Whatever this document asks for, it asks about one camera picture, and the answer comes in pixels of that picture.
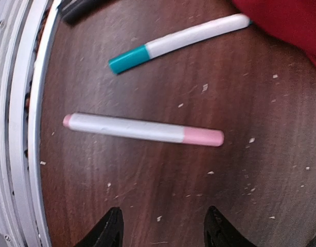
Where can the aluminium front rail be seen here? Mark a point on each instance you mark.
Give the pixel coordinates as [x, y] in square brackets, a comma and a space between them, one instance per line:
[27, 30]

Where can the pink black highlighter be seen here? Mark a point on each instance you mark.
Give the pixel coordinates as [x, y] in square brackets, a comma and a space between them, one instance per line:
[73, 11]

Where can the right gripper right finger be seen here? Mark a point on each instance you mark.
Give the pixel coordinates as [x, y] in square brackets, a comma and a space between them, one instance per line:
[218, 231]

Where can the red backpack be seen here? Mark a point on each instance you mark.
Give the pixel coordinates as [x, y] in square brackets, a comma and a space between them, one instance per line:
[293, 22]

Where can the pink white marker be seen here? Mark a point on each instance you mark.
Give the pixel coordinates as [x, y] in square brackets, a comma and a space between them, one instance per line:
[138, 129]

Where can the teal white marker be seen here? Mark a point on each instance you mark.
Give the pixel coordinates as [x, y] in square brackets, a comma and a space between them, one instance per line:
[177, 40]

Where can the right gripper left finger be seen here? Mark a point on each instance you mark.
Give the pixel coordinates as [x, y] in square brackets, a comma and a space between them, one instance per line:
[108, 231]

